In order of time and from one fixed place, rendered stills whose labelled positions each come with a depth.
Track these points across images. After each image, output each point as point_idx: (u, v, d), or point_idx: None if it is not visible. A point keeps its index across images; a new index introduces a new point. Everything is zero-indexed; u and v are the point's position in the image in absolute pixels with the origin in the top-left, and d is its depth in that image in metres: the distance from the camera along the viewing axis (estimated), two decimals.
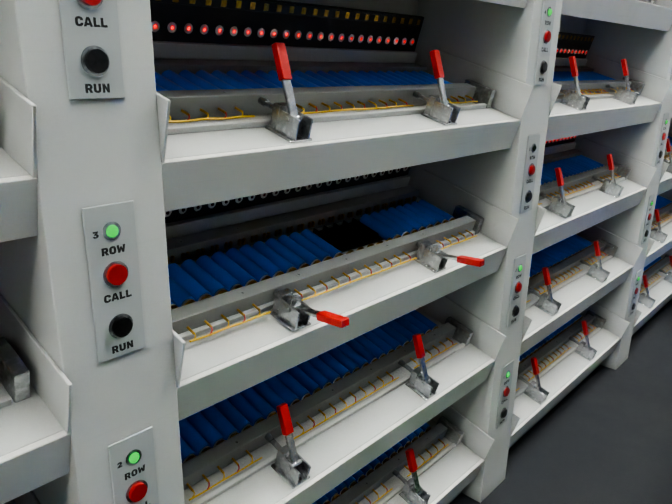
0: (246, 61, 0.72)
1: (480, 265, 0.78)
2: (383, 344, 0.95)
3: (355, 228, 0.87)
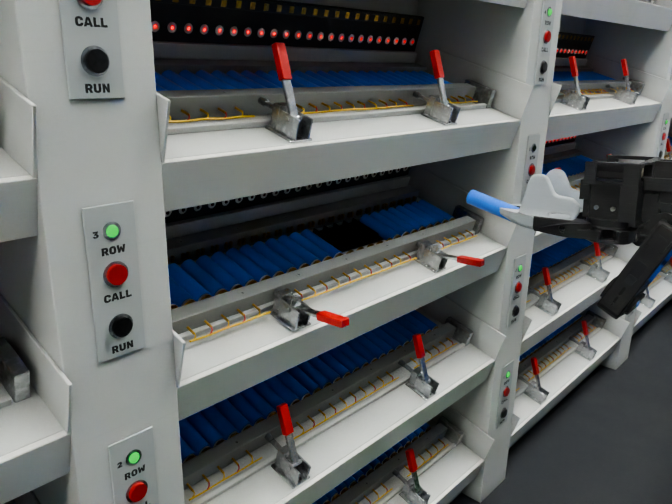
0: (246, 61, 0.72)
1: (480, 265, 0.78)
2: (383, 344, 0.95)
3: (355, 228, 0.87)
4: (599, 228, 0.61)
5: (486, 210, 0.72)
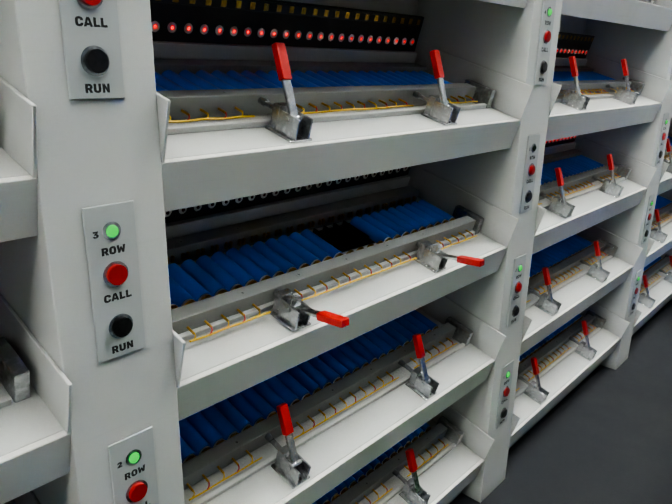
0: (246, 61, 0.72)
1: (480, 265, 0.78)
2: (383, 344, 0.95)
3: (355, 228, 0.87)
4: None
5: (366, 228, 0.86)
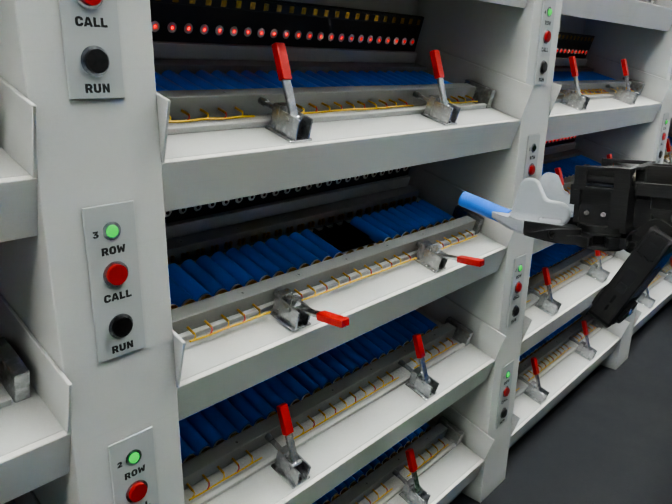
0: (246, 61, 0.72)
1: (480, 265, 0.78)
2: (383, 344, 0.95)
3: (355, 228, 0.87)
4: (589, 234, 0.59)
5: (366, 228, 0.86)
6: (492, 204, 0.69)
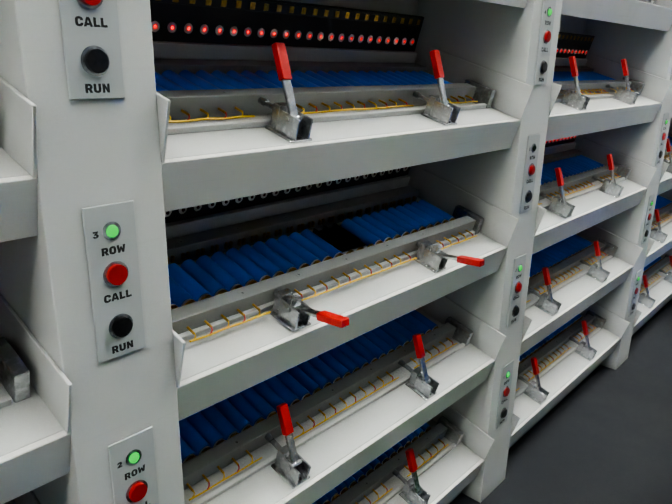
0: (246, 61, 0.72)
1: (480, 265, 0.78)
2: (383, 344, 0.95)
3: None
4: None
5: (366, 228, 0.86)
6: (365, 232, 0.84)
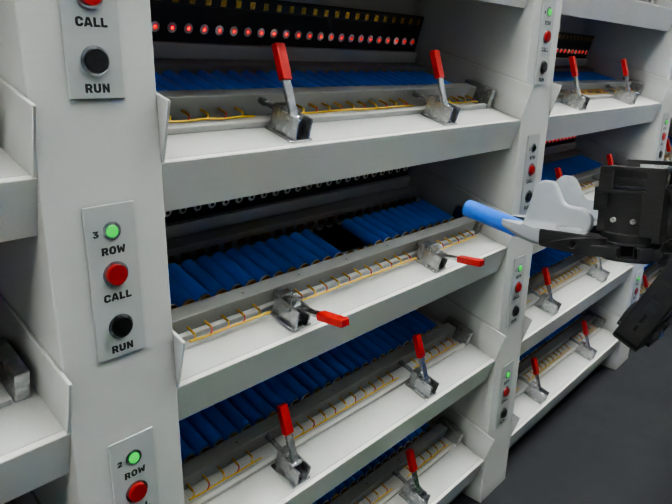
0: (246, 61, 0.72)
1: (480, 265, 0.78)
2: (383, 344, 0.95)
3: None
4: (616, 244, 0.52)
5: (366, 228, 0.86)
6: (365, 232, 0.84)
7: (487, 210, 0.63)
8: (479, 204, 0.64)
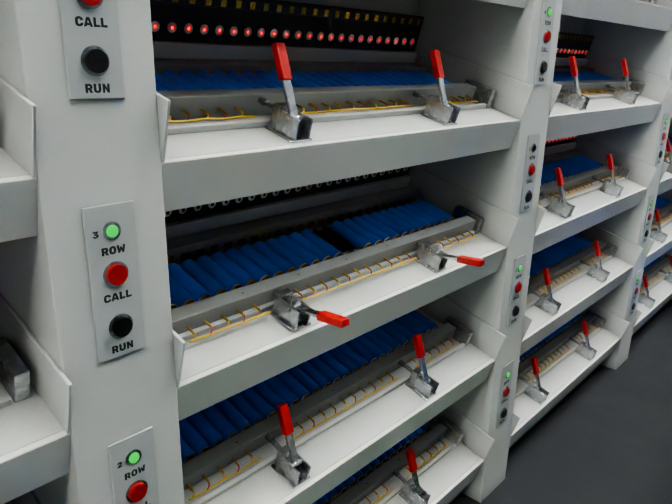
0: (246, 61, 0.72)
1: (480, 265, 0.78)
2: (383, 344, 0.95)
3: None
4: None
5: (366, 228, 0.86)
6: (365, 232, 0.84)
7: (346, 231, 0.83)
8: (342, 225, 0.84)
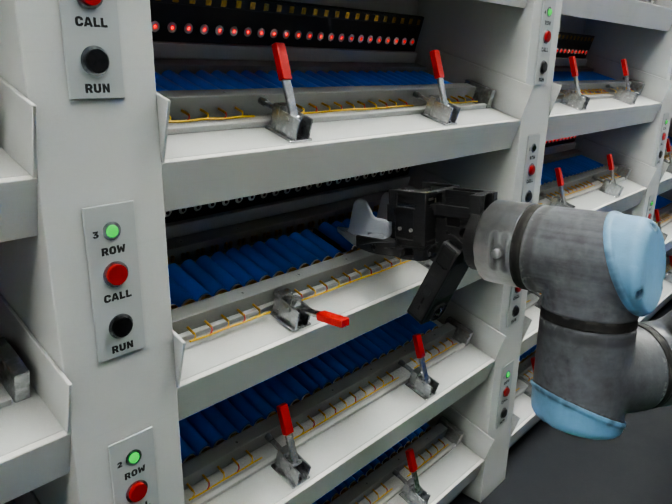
0: (246, 61, 0.72)
1: None
2: (383, 344, 0.95)
3: None
4: (401, 246, 0.71)
5: None
6: None
7: None
8: (342, 225, 0.84)
